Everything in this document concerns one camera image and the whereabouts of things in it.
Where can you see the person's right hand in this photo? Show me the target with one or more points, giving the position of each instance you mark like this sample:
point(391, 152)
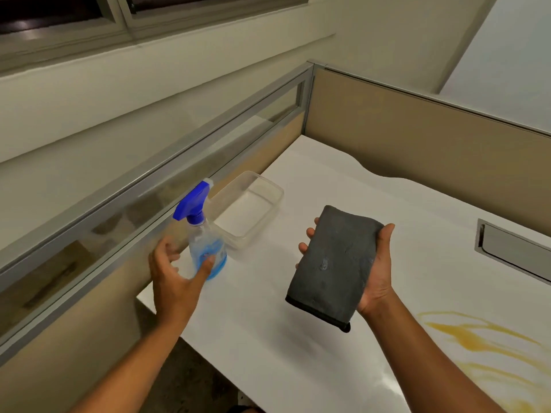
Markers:
point(379, 279)

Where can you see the person's left hand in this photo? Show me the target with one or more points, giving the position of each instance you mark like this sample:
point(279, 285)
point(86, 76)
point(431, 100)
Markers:
point(172, 292)

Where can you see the person's right thumb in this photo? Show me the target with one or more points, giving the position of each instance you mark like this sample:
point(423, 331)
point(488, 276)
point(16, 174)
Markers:
point(386, 239)

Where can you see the person's left thumb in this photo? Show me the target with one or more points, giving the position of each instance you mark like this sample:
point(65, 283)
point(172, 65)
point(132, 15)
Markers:
point(203, 270)

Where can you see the grey microfibre cloth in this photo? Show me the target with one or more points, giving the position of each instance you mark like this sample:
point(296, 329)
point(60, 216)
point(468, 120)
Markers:
point(333, 266)

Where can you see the person's right forearm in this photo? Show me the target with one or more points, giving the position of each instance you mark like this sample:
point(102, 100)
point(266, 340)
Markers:
point(426, 361)

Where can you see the person's left forearm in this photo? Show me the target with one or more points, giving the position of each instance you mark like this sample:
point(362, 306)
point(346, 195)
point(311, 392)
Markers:
point(129, 369)

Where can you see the blue-capped clear spray bottle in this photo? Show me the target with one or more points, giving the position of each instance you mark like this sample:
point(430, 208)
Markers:
point(206, 245)

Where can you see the clear plastic container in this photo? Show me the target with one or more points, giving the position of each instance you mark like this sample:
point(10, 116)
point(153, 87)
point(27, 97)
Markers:
point(252, 210)

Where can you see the glass-topped desk partition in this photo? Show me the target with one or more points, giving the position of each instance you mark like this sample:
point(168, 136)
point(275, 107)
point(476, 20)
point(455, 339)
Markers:
point(129, 202)

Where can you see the beige desk partition panel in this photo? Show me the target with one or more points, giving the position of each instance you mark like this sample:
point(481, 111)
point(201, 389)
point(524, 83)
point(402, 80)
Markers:
point(430, 146)

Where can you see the yellow liquid stain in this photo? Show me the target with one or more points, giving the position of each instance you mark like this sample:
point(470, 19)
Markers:
point(486, 339)

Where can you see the window with grey frame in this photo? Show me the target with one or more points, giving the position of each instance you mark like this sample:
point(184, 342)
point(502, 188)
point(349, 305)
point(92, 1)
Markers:
point(86, 21)

